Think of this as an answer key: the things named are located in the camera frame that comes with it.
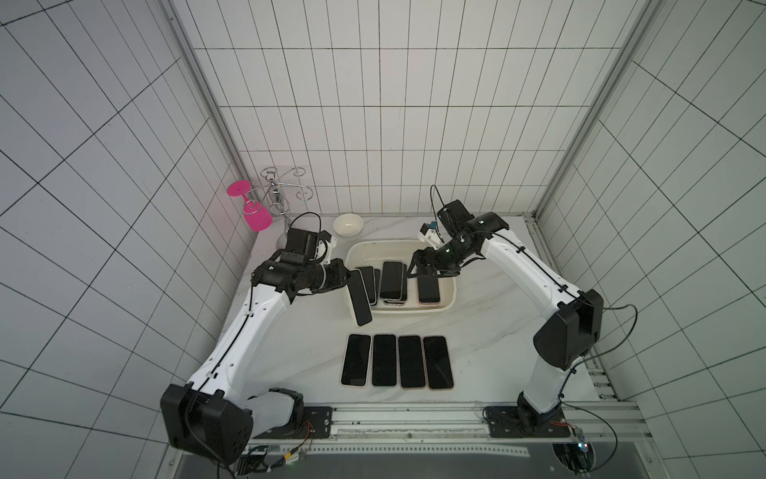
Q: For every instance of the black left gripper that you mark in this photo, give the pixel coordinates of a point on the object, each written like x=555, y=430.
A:
x=339, y=278

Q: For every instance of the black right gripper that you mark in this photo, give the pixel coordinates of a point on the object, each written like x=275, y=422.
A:
x=423, y=260

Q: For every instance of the black phone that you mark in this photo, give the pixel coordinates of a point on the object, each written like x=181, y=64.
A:
x=438, y=364
x=384, y=361
x=356, y=361
x=358, y=297

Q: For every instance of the stack phone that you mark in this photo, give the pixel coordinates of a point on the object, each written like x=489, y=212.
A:
x=393, y=283
x=371, y=277

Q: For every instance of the phone with pink case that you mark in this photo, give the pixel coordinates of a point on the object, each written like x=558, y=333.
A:
x=411, y=362

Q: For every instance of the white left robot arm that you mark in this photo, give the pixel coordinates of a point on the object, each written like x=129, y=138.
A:
x=211, y=416

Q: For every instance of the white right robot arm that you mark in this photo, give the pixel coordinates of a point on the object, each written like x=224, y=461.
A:
x=573, y=317

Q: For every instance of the white plastic storage box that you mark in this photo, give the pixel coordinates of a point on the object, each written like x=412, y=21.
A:
x=375, y=253

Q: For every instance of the white ceramic bowl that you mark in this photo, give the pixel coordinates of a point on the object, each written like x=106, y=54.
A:
x=348, y=225

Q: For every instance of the pink plastic wine glass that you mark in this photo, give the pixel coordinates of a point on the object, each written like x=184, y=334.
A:
x=256, y=215

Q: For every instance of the chrome wine glass rack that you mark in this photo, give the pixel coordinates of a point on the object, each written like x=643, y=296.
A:
x=282, y=190

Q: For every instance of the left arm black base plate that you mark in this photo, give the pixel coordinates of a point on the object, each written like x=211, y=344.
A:
x=316, y=422

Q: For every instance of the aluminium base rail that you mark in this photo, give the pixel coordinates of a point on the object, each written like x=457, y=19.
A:
x=450, y=428

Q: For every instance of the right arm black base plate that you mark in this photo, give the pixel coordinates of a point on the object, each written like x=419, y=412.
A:
x=515, y=422

